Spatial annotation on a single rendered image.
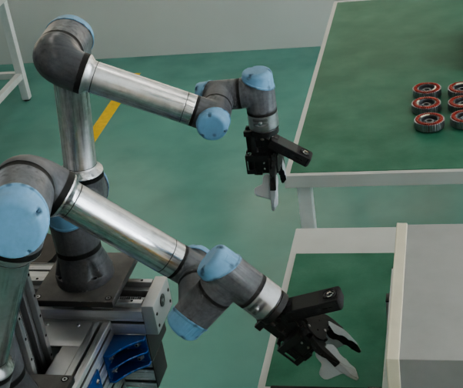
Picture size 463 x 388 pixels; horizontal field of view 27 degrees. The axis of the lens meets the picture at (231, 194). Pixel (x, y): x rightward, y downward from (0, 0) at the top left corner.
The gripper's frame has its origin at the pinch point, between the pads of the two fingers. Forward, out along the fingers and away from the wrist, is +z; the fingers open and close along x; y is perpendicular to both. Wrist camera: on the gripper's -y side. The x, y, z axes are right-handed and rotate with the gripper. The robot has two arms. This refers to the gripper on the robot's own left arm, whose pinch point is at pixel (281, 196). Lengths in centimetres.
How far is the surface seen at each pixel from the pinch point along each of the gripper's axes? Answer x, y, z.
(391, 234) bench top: -45, -23, 40
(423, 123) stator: -115, -30, 37
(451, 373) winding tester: 83, -45, -14
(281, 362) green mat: 17.8, 1.4, 40.2
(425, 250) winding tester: 50, -39, -17
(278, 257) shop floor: -143, 39, 115
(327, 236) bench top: -44, -3, 40
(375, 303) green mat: -8.7, -21.2, 40.2
